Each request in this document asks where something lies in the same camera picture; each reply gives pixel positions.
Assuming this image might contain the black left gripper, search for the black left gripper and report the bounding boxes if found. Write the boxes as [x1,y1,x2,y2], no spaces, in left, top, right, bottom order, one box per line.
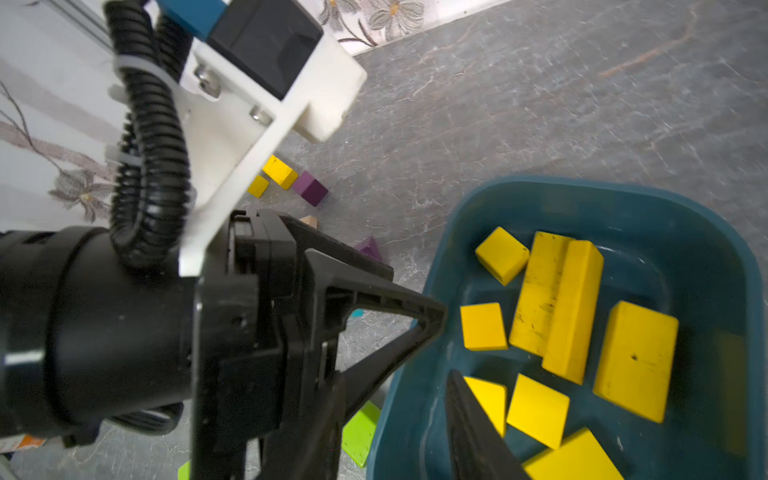
[190,210,447,479]

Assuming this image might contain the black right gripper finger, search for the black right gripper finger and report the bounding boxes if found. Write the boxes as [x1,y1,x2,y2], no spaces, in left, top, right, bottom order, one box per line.
[445,370,530,480]

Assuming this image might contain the yellow chunky block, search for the yellow chunky block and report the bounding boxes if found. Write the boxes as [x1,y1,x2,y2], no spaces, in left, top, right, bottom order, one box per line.
[247,175,270,198]

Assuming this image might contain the yellow cube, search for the yellow cube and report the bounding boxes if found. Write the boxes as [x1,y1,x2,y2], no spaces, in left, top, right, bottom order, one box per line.
[475,227,530,286]

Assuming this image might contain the short yellow rectangular block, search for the short yellow rectangular block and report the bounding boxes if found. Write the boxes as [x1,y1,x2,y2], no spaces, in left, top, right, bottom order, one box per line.
[593,301,679,424]

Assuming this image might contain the yellow cube block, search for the yellow cube block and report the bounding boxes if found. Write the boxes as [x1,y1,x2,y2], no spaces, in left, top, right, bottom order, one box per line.
[460,302,508,351]

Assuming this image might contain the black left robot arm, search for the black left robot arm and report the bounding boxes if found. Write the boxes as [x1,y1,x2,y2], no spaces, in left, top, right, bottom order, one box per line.
[1,210,446,479]

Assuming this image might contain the purple triangular block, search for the purple triangular block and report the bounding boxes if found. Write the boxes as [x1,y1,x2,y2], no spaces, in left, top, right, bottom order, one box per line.
[355,236,384,263]

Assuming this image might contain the small yellow block front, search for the small yellow block front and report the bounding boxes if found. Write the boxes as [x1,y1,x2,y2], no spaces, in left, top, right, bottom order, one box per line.
[464,377,507,438]

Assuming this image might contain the tan long block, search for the tan long block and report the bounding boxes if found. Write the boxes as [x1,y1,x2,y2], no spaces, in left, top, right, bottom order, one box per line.
[300,215,319,229]

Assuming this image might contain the purple cube block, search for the purple cube block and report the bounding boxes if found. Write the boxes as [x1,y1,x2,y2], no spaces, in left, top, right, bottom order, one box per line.
[292,171,328,207]

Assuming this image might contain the green rectangular block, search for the green rectangular block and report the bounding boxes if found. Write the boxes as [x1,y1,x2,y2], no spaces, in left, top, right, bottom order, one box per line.
[342,401,381,468]

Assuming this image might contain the long yellow plank block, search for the long yellow plank block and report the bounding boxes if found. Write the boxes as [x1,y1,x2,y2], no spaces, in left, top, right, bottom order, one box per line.
[542,240,604,385]

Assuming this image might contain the green arch block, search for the green arch block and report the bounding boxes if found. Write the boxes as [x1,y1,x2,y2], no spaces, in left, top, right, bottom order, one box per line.
[177,461,191,480]

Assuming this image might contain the teal plastic bin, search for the teal plastic bin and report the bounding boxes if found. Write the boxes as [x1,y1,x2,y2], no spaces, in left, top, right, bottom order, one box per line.
[367,177,767,479]

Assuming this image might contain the white bottle left side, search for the white bottle left side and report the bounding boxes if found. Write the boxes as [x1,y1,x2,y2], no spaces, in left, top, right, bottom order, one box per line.
[0,434,46,454]

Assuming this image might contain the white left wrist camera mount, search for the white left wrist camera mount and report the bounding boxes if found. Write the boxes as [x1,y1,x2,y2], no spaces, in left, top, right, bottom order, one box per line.
[107,0,368,278]

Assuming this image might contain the black corrugated cable conduit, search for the black corrugated cable conduit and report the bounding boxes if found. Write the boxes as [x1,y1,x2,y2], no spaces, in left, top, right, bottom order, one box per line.
[103,0,194,269]

